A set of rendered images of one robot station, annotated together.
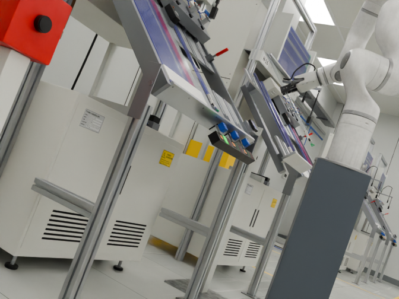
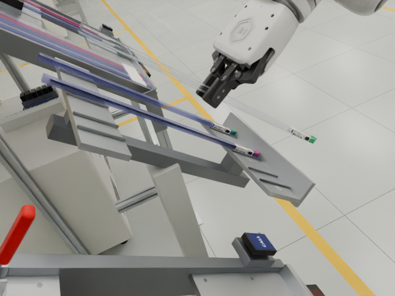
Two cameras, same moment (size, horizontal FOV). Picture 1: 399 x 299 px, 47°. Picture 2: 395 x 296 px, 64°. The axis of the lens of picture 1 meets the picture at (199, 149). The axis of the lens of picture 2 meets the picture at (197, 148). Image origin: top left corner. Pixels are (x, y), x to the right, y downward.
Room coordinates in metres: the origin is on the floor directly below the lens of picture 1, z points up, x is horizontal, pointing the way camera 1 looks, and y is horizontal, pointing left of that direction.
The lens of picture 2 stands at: (1.77, 0.07, 1.27)
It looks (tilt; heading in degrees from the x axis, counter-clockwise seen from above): 39 degrees down; 315
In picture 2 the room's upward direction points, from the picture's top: 15 degrees counter-clockwise
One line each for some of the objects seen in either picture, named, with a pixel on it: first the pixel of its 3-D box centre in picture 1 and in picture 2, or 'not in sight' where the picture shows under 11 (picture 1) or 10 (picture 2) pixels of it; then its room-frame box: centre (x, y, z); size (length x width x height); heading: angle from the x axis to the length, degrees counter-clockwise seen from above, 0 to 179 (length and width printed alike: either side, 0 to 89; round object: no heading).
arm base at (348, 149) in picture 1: (349, 144); not in sight; (1.58, -0.48, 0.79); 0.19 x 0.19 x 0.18
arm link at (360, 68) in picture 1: (361, 84); not in sight; (1.58, -0.45, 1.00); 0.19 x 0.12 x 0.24; 96
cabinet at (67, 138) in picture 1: (56, 172); not in sight; (1.94, 0.53, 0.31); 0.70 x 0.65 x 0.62; 149
